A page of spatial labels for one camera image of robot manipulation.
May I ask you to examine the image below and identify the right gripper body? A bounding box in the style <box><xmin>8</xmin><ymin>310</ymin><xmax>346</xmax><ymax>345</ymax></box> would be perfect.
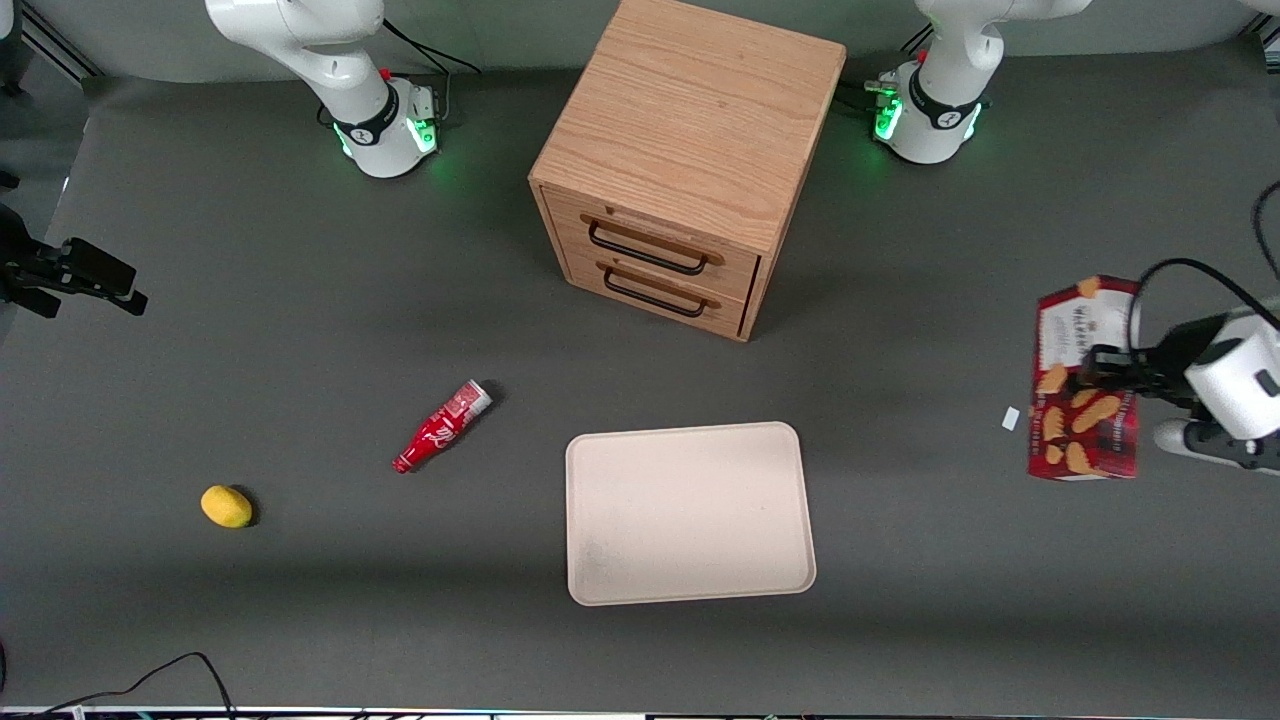
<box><xmin>0</xmin><ymin>205</ymin><xmax>67</xmax><ymax>320</ymax></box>

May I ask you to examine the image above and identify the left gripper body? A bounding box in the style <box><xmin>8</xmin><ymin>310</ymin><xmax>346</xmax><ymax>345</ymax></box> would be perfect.
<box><xmin>1185</xmin><ymin>316</ymin><xmax>1280</xmax><ymax>442</ymax></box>

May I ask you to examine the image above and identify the red cookie box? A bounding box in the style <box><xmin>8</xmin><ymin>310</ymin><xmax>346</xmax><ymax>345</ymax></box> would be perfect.
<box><xmin>1028</xmin><ymin>275</ymin><xmax>1144</xmax><ymax>482</ymax></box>

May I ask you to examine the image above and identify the beige rectangular tray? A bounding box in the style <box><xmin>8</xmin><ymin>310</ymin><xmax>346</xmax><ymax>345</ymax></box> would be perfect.
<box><xmin>565</xmin><ymin>421</ymin><xmax>818</xmax><ymax>608</ymax></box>

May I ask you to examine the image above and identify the yellow lemon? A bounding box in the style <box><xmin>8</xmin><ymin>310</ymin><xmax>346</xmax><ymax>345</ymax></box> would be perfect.
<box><xmin>200</xmin><ymin>485</ymin><xmax>254</xmax><ymax>529</ymax></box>

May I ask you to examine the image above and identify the red cola bottle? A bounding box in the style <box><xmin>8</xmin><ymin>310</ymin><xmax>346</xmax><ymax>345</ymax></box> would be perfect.
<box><xmin>392</xmin><ymin>379</ymin><xmax>495</xmax><ymax>475</ymax></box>

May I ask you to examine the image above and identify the dark grey table mat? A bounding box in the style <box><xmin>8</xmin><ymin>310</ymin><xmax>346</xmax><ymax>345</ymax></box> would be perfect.
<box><xmin>0</xmin><ymin>40</ymin><xmax>1280</xmax><ymax>717</ymax></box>

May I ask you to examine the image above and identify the wooden drawer front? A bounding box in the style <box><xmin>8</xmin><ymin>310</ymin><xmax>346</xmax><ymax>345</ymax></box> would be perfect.
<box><xmin>563</xmin><ymin>250</ymin><xmax>752</xmax><ymax>338</ymax></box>
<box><xmin>541</xmin><ymin>185</ymin><xmax>762</xmax><ymax>302</ymax></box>

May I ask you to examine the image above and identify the wooden two-drawer cabinet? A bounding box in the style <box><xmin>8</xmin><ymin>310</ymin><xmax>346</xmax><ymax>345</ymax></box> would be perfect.
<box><xmin>528</xmin><ymin>0</ymin><xmax>848</xmax><ymax>343</ymax></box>

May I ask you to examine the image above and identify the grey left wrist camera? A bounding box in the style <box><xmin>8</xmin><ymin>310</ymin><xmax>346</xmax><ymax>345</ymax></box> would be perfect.
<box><xmin>1153</xmin><ymin>418</ymin><xmax>1280</xmax><ymax>473</ymax></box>

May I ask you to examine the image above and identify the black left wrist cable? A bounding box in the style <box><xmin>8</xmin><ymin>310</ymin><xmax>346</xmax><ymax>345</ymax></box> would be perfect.
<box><xmin>1126</xmin><ymin>178</ymin><xmax>1280</xmax><ymax>351</ymax></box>

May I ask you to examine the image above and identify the dark metal frame rail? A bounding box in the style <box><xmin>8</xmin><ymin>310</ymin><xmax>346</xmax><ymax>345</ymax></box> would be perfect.
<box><xmin>18</xmin><ymin>0</ymin><xmax>103</xmax><ymax>83</ymax></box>

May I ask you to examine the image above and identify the black cable on table edge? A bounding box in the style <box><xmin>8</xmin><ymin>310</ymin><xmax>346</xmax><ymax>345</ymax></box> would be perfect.
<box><xmin>0</xmin><ymin>652</ymin><xmax>237</xmax><ymax>720</ymax></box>

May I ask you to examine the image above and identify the black left arm base cable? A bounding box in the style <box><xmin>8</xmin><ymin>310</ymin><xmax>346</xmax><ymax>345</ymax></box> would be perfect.
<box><xmin>838</xmin><ymin>30</ymin><xmax>936</xmax><ymax>113</ymax></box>

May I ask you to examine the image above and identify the black arm base cable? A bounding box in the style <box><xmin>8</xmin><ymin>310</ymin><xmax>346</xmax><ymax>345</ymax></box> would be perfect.
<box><xmin>838</xmin><ymin>30</ymin><xmax>936</xmax><ymax>113</ymax></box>
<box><xmin>380</xmin><ymin>17</ymin><xmax>483</xmax><ymax>123</ymax></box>

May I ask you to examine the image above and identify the black right arm base cable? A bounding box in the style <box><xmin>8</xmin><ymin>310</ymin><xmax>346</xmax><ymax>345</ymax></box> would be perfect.
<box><xmin>380</xmin><ymin>17</ymin><xmax>483</xmax><ymax>123</ymax></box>

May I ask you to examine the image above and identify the black metal drawer handle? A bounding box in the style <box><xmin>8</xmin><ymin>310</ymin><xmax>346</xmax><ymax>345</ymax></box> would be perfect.
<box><xmin>587</xmin><ymin>221</ymin><xmax>710</xmax><ymax>277</ymax></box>
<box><xmin>602</xmin><ymin>267</ymin><xmax>708</xmax><ymax>320</ymax></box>

